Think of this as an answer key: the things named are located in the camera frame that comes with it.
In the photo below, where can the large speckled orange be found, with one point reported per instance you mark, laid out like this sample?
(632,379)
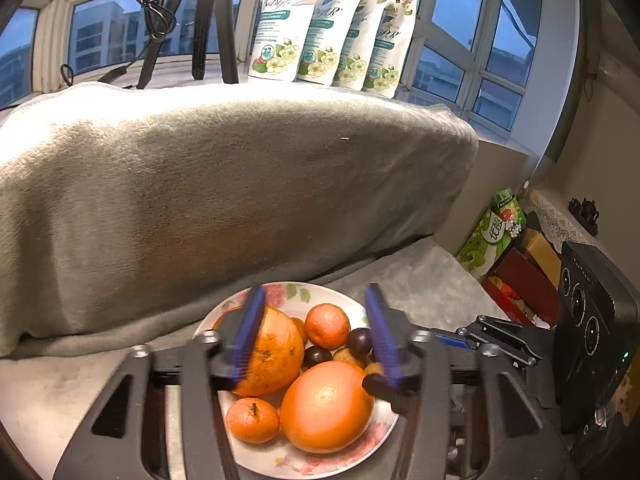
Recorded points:
(277,356)

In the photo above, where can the mandarin with stem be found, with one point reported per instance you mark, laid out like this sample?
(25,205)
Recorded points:
(327,326)

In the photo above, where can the tiny back mandarin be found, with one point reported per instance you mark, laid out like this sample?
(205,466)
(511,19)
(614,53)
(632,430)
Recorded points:
(300,325)

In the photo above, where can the red cardboard box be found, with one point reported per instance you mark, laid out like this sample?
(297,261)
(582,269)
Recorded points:
(522,292)

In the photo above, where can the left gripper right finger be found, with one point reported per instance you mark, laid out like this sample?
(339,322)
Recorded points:
(471,413)

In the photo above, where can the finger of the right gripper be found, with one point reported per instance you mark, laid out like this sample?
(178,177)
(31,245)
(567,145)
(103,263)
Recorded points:
(398,398)
(452,339)

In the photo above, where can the brown longan front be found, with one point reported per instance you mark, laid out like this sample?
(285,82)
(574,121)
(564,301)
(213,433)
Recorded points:
(344,355)

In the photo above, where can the grey fleece blanket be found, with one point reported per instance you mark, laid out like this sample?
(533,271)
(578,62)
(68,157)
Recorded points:
(126,216)

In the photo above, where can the small front mandarin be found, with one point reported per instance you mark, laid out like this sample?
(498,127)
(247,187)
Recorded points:
(252,420)

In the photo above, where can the dark plum front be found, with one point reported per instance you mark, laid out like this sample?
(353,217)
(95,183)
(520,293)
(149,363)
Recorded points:
(315,355)

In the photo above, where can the black camera box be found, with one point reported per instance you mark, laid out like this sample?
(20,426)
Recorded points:
(596,334)

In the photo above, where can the brown longan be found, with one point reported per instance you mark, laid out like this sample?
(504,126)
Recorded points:
(344,355)
(374,368)

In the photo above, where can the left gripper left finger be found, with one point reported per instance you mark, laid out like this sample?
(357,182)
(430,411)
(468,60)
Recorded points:
(123,434)

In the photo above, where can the green tissue pack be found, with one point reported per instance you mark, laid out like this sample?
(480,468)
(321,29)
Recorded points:
(499,226)

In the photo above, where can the dark plum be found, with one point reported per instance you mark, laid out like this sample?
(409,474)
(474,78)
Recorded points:
(315,355)
(359,342)

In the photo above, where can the large smooth orange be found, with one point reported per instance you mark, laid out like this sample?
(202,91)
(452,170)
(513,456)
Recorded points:
(326,408)

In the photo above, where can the black tripod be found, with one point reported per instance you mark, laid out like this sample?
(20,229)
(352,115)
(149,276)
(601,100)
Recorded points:
(160,19)

